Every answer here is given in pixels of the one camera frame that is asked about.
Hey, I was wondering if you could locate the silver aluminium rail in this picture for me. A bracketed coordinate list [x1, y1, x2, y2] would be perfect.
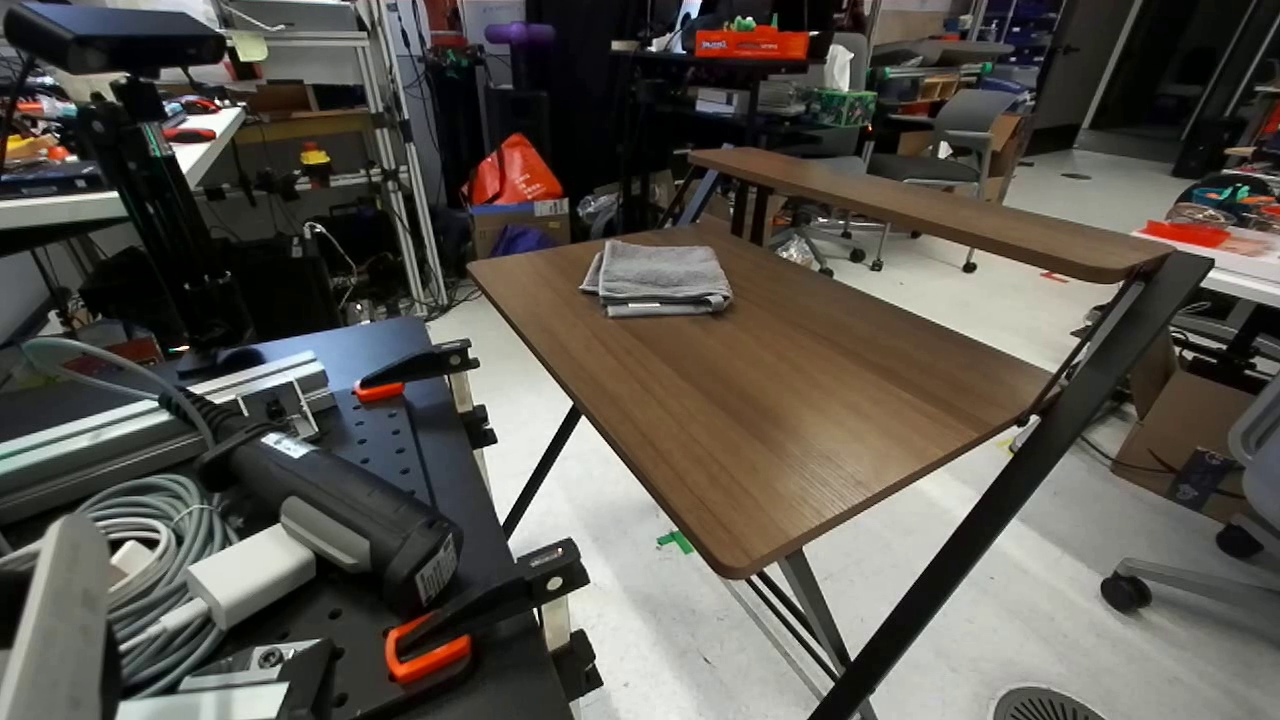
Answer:
[0, 347, 334, 527]

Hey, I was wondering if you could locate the white power adapter box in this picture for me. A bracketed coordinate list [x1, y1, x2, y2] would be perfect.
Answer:
[183, 519, 320, 634]

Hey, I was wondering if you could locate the orange plastic crate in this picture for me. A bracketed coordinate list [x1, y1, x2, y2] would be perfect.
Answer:
[687, 23, 816, 65]

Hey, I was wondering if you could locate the round floor drain grate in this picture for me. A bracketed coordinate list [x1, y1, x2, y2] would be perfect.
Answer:
[990, 686, 1109, 720]

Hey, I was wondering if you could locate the white metal shelf rack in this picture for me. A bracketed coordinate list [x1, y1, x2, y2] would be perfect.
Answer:
[218, 0, 451, 320]

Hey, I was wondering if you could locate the large brown cardboard box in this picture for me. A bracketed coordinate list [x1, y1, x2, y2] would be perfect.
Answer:
[1109, 363, 1259, 519]

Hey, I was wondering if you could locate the red flat object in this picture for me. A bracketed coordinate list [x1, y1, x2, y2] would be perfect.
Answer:
[1141, 218, 1235, 258]

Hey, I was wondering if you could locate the black camera tripod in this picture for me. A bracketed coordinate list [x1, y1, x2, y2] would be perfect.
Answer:
[67, 73, 262, 362]

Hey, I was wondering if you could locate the cardboard box with blue label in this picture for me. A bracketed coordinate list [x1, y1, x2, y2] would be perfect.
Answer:
[464, 195, 577, 260]

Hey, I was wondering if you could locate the black perforated mounting board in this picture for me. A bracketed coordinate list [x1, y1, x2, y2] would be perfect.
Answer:
[169, 314, 608, 720]

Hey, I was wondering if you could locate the green plastic basket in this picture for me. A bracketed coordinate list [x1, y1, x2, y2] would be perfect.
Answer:
[799, 86, 886, 133]

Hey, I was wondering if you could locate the colourful toy pile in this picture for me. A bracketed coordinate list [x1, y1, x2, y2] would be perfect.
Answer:
[1169, 170, 1280, 241]

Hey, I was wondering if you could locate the black clamp with orange handle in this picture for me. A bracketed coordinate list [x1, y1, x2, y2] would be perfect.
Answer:
[380, 536, 596, 693]
[347, 335, 485, 412]

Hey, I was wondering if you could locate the black cylindrical handheld device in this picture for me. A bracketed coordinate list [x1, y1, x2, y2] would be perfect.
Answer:
[198, 419, 464, 622]

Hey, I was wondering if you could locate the white workbench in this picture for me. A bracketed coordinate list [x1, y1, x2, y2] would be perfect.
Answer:
[0, 100, 251, 241]

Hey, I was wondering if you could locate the black stereo camera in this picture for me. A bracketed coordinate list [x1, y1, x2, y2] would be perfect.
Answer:
[0, 0, 231, 81]

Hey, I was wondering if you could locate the grey office chair with castors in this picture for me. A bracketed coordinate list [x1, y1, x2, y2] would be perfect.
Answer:
[1097, 377, 1280, 622]

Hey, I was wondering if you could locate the grey folded towel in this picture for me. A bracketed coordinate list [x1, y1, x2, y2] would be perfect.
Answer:
[577, 238, 740, 326]

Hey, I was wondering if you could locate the grey metal post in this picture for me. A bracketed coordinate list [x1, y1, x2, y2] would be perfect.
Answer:
[0, 511, 122, 720]

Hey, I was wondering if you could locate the wooden desk with black frame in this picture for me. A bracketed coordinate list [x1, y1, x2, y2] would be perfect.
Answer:
[464, 223, 1221, 720]

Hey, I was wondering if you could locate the grey cable bundle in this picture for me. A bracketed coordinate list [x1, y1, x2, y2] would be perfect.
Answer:
[0, 333, 247, 699]

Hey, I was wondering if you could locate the purple foam roller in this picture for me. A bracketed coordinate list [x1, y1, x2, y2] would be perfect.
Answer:
[482, 15, 561, 52]

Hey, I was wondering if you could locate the white side table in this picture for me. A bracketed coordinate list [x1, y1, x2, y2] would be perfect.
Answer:
[1130, 209, 1280, 314]

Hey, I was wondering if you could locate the white bottle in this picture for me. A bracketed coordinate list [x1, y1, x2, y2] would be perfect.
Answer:
[820, 40, 862, 98]

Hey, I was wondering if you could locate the orange bag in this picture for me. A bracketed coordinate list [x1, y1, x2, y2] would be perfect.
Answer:
[461, 127, 573, 212]

